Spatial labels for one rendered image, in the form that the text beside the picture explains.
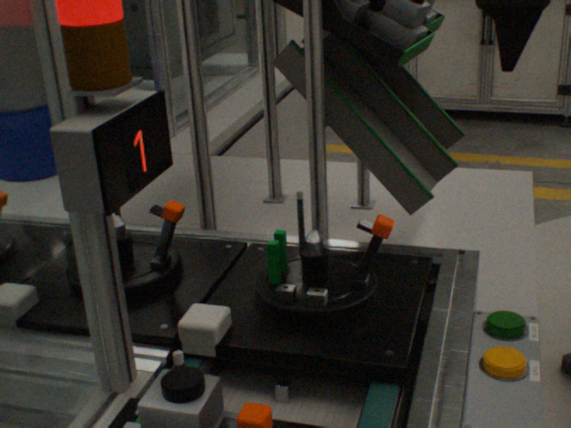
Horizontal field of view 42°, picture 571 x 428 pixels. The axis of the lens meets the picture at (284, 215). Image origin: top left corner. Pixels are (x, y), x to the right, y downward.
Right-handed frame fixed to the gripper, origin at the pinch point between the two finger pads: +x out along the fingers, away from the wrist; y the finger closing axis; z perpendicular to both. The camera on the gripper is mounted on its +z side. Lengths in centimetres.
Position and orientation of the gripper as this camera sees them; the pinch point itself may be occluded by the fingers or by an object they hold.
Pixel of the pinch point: (509, 36)
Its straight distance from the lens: 77.9
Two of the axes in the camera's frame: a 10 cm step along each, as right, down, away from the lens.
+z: -9.6, -0.7, 2.8
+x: 0.5, 9.2, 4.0
